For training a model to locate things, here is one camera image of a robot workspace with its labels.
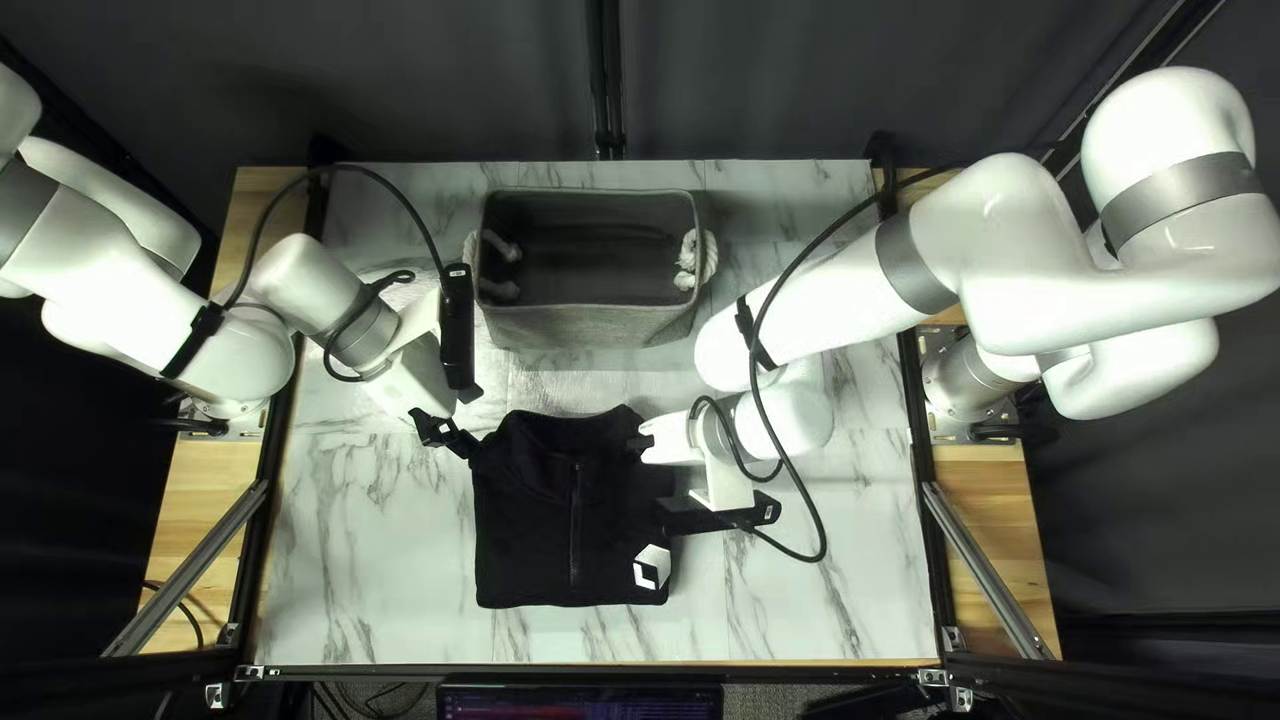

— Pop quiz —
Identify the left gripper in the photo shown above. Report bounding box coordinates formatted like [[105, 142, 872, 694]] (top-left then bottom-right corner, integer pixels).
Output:
[[362, 288, 483, 461]]

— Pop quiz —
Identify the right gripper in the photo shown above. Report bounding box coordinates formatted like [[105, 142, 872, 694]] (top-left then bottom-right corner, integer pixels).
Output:
[[636, 402, 756, 513]]

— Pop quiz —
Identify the black sweatshirt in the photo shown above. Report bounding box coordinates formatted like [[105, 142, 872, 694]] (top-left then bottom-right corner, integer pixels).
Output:
[[468, 403, 677, 609]]

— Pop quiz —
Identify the grey fabric basket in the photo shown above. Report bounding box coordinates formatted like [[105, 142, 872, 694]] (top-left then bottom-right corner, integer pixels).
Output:
[[462, 188, 719, 351]]

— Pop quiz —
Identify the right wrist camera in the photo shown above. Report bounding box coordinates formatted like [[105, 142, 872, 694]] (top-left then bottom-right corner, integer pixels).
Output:
[[653, 488, 783, 538]]

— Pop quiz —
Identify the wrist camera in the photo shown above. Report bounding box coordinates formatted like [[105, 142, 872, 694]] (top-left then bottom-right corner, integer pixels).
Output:
[[438, 262, 485, 405], [653, 488, 783, 538]]

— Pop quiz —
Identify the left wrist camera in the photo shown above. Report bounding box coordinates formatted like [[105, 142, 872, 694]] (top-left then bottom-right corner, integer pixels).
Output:
[[438, 262, 485, 405]]

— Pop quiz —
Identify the black frame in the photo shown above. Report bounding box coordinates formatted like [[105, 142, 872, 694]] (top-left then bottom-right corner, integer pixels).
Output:
[[0, 0, 1280, 720]]

